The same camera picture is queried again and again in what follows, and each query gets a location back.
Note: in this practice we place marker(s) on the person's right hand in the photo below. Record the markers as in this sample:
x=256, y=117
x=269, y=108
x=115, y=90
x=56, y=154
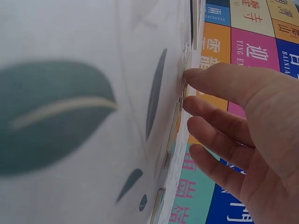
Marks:
x=271, y=130

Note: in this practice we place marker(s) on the small cardboard tile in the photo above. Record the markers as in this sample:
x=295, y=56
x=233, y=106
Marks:
x=183, y=87

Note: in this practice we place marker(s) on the long flat cardboard tile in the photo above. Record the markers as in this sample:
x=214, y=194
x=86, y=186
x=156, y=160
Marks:
x=174, y=130

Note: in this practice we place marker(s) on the dark-edged flat board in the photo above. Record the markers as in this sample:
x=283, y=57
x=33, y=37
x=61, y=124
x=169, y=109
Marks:
x=195, y=23

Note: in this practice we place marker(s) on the round-cornered flat cardboard tile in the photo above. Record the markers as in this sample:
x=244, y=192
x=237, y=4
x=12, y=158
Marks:
x=158, y=205

